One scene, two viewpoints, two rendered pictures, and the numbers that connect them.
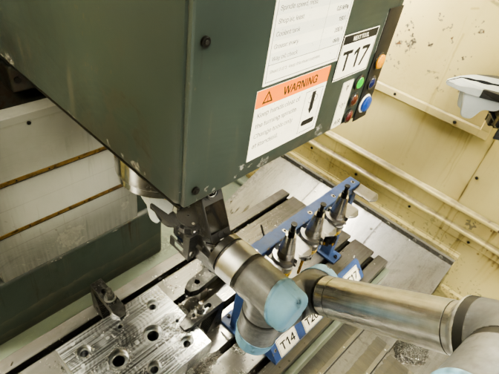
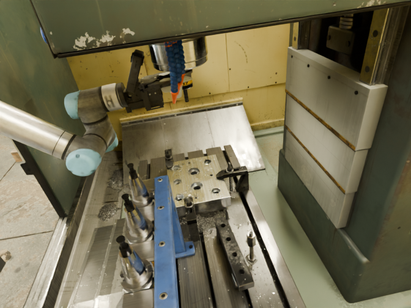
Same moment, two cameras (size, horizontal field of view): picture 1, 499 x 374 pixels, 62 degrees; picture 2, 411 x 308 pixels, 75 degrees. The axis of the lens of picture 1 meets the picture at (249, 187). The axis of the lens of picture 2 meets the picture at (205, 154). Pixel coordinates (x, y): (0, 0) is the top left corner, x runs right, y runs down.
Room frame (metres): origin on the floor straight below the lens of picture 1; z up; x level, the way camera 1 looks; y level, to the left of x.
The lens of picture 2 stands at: (1.19, -0.33, 1.68)
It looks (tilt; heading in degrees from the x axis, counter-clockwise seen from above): 34 degrees down; 138
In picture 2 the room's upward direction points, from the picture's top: 8 degrees counter-clockwise
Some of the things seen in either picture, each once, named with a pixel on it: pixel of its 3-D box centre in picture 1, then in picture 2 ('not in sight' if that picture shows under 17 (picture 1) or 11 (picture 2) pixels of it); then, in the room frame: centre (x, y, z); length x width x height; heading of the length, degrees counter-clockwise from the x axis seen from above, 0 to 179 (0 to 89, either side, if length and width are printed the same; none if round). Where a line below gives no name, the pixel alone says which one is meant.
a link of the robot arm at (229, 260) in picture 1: (237, 261); (114, 97); (0.47, 0.00, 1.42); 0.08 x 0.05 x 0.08; 143
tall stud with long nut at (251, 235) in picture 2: not in sight; (251, 246); (0.88, 0.09, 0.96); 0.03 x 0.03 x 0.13
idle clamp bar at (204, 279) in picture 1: (217, 271); (232, 252); (0.83, 0.05, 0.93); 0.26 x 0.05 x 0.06; 147
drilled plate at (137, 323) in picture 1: (136, 350); (196, 183); (0.52, 0.21, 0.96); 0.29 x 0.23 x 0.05; 142
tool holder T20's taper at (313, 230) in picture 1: (315, 223); (134, 218); (0.77, -0.18, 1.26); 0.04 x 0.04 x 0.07
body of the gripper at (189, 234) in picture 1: (204, 236); (142, 93); (0.52, 0.06, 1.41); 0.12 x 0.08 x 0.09; 53
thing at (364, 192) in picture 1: (366, 194); not in sight; (0.98, -0.35, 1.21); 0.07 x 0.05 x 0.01; 52
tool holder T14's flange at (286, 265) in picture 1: (284, 257); (142, 199); (0.68, -0.11, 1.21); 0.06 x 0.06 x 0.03
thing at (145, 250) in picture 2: (324, 227); (139, 253); (0.81, -0.21, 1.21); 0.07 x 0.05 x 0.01; 52
